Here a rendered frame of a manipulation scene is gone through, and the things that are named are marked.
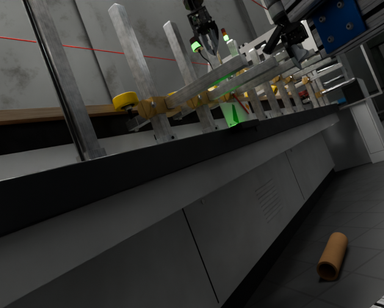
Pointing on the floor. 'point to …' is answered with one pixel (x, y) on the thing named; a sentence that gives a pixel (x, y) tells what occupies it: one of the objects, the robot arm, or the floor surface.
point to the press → (383, 58)
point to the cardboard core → (333, 256)
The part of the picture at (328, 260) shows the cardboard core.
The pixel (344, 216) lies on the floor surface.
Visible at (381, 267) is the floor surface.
